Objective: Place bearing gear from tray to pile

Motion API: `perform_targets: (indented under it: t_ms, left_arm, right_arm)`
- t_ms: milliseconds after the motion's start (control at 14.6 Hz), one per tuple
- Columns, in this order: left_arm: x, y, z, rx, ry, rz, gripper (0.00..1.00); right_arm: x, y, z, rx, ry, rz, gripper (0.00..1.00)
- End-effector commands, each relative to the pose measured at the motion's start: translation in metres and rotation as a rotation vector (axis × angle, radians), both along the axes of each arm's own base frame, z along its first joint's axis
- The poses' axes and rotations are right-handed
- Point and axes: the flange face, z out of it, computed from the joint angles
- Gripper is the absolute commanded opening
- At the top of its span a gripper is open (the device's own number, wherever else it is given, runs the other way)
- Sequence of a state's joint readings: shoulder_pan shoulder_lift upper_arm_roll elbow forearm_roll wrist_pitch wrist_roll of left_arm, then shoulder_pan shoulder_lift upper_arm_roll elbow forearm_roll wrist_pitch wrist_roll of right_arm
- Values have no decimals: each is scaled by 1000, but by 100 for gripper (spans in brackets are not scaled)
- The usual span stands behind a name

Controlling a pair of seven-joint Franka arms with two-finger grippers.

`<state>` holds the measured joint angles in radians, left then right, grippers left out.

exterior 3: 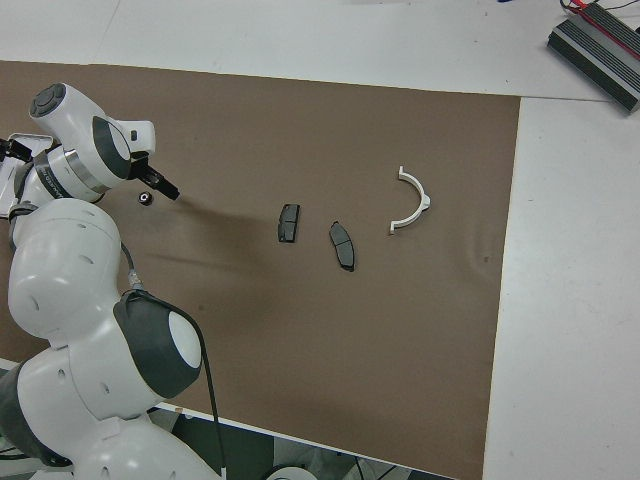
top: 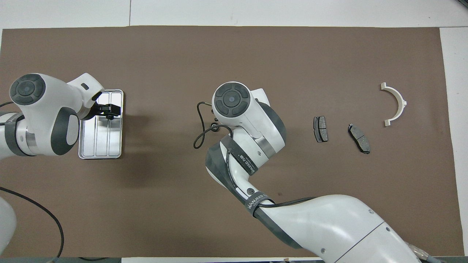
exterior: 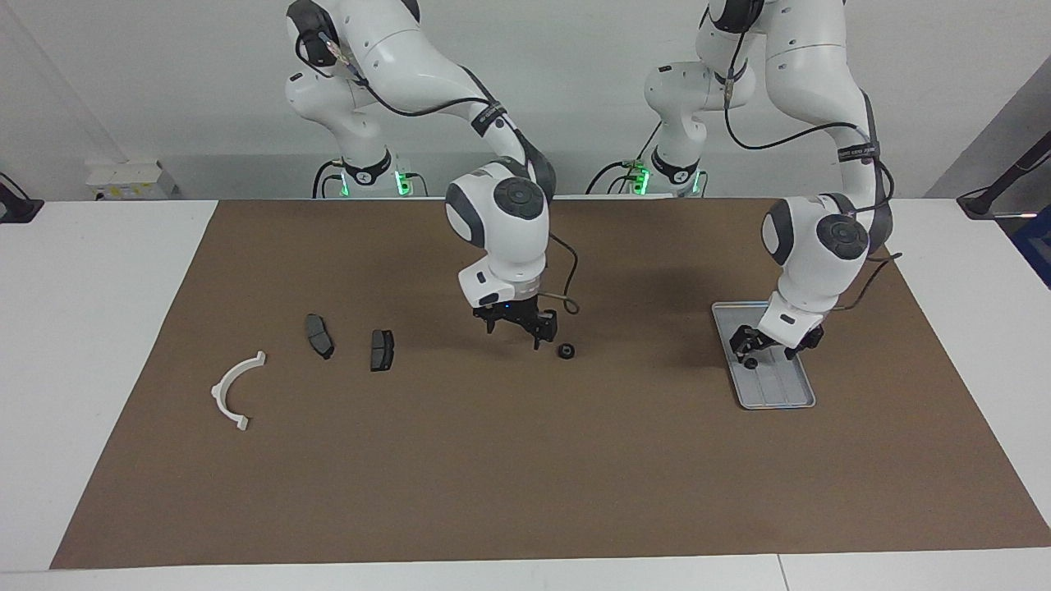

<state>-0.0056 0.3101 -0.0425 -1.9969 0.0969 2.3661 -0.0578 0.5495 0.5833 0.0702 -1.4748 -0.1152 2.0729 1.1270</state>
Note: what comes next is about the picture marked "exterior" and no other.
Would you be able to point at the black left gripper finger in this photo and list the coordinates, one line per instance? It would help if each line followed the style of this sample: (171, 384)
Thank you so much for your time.
(761, 355)
(738, 343)

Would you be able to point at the white curved plastic bracket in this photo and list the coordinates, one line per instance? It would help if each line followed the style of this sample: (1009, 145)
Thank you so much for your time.
(222, 394)

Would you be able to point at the rectangular dark brake pad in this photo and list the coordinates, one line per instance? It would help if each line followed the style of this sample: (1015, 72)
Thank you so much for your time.
(382, 350)

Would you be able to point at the black camera stand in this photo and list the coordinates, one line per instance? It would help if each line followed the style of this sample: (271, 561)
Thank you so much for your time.
(985, 205)

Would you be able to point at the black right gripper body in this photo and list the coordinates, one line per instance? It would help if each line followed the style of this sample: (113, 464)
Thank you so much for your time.
(513, 313)

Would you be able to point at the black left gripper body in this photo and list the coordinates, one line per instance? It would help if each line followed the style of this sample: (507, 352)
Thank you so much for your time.
(800, 343)

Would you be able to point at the brown table mat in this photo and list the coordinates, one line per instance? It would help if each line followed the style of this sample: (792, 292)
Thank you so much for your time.
(525, 451)

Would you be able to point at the silver metal tray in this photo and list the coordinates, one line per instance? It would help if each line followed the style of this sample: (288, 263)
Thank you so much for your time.
(780, 390)

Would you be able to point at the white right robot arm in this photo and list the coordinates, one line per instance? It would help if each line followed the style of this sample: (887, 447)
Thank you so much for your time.
(501, 222)

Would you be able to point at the white power box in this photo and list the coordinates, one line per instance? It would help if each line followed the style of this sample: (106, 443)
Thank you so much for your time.
(131, 179)

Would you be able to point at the small black round cap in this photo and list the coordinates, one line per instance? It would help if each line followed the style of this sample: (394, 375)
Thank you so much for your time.
(566, 350)

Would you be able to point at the blue bin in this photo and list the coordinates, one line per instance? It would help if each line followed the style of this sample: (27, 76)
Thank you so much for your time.
(1036, 246)

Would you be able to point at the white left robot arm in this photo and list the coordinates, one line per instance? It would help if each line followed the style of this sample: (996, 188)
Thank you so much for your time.
(821, 246)

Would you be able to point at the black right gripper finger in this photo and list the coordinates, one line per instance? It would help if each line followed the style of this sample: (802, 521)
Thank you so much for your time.
(490, 324)
(543, 328)

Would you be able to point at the curved dark brake pad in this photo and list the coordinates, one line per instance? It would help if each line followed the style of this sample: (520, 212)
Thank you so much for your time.
(318, 335)

